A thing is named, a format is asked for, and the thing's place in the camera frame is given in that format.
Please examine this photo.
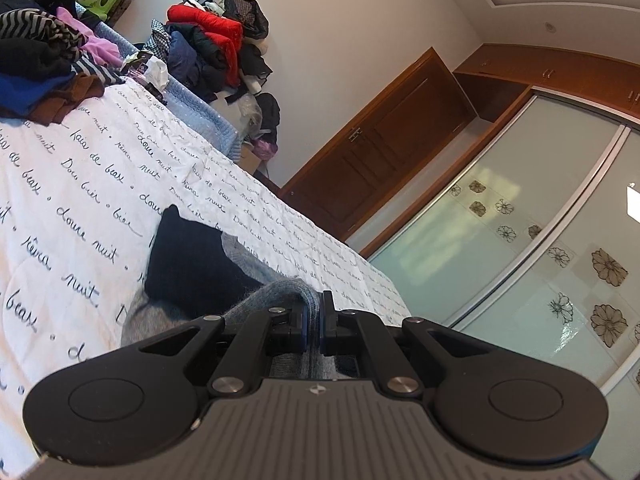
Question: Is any brown wooden door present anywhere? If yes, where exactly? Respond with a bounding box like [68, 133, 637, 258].
[277, 47, 477, 247]

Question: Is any wardrobe with floral glass doors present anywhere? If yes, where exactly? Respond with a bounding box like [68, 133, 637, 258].
[360, 42, 640, 461]

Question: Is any clothes heap with red jacket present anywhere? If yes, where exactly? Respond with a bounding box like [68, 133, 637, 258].
[147, 0, 284, 147]

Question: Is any white blanket with script print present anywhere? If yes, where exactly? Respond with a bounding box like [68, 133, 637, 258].
[0, 79, 417, 467]

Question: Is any pile of striped dark clothes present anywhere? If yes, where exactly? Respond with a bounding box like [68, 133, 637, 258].
[0, 0, 127, 127]

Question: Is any grey sweater with navy sleeves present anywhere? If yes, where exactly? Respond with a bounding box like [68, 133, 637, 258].
[120, 204, 362, 382]

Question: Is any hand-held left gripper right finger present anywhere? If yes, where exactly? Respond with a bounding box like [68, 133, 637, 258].
[318, 290, 502, 401]

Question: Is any white crumpled cloth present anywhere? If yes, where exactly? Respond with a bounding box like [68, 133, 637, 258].
[145, 56, 172, 87]

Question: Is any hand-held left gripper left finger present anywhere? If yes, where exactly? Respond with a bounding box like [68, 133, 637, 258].
[120, 302, 308, 401]

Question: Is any light blue knit blanket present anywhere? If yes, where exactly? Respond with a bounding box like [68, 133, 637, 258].
[92, 22, 244, 162]

